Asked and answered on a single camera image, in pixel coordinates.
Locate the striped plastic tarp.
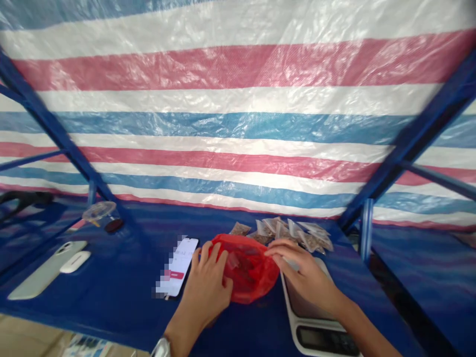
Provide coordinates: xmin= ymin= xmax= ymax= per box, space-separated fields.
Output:
xmin=0 ymin=0 xmax=476 ymax=233

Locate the blue metal shelf frame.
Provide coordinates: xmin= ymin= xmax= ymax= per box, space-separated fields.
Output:
xmin=0 ymin=44 xmax=476 ymax=357

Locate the person's right hand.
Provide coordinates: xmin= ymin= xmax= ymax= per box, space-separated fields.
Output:
xmin=264 ymin=238 xmax=337 ymax=311

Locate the red plastic bag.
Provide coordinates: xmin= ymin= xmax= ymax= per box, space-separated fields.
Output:
xmin=208 ymin=233 xmax=280 ymax=305

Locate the pile of clear seed packets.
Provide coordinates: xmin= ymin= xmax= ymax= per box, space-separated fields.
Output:
xmin=228 ymin=216 xmax=335 ymax=256

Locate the white kitchen scale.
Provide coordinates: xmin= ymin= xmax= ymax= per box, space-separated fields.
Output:
xmin=278 ymin=255 xmax=364 ymax=357

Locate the clear plastic cup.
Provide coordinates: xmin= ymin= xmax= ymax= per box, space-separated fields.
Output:
xmin=82 ymin=201 xmax=118 ymax=229

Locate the person's left hand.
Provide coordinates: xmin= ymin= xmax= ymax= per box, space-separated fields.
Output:
xmin=183 ymin=241 xmax=234 ymax=329

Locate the dark round lid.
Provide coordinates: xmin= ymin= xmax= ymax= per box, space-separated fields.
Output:
xmin=104 ymin=218 xmax=125 ymax=235

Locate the black curved handle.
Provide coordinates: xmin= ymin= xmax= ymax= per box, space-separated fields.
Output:
xmin=0 ymin=190 xmax=54 ymax=225

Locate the pale smartphone lying face down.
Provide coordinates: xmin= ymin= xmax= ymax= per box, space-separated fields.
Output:
xmin=7 ymin=240 xmax=88 ymax=301

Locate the white earbuds case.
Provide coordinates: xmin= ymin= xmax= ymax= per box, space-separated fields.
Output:
xmin=59 ymin=250 xmax=92 ymax=274

